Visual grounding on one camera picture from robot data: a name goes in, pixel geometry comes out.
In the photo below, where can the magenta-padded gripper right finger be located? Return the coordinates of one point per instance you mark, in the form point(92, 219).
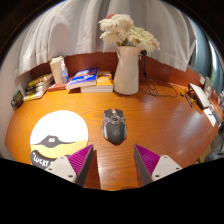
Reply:
point(163, 166)

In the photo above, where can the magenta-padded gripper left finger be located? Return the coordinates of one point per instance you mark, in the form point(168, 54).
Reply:
point(63, 166)

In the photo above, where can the grey black computer mouse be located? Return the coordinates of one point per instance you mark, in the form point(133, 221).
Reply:
point(114, 128)

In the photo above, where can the round white yellow mouse pad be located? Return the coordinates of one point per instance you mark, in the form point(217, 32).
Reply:
point(60, 126)

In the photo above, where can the yellow white thick book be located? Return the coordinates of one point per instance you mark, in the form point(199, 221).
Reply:
point(35, 95)

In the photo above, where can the red-brown flat book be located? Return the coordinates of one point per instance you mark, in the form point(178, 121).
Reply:
point(57, 87)

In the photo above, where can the white flat device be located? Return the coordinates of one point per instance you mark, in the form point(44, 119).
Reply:
point(200, 95)

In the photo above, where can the dark green mug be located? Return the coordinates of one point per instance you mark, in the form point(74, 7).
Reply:
point(17, 99)

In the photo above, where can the dark cover book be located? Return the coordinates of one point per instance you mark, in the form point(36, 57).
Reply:
point(37, 88)

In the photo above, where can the yellow cover book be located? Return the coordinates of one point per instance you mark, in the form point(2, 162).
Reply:
point(40, 80)

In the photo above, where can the blue cover book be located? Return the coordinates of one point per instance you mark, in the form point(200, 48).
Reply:
point(82, 78)

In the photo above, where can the clear spray bottle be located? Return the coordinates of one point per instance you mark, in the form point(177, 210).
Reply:
point(64, 75)

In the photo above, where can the orange cover book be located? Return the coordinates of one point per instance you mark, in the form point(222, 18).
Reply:
point(105, 79)

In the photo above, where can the cream tissue pack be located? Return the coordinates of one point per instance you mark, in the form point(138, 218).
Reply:
point(55, 68)

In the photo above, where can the white ceramic vase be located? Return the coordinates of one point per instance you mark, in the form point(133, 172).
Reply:
point(126, 73)

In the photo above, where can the white curtain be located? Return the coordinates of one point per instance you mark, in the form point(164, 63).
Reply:
point(76, 26)

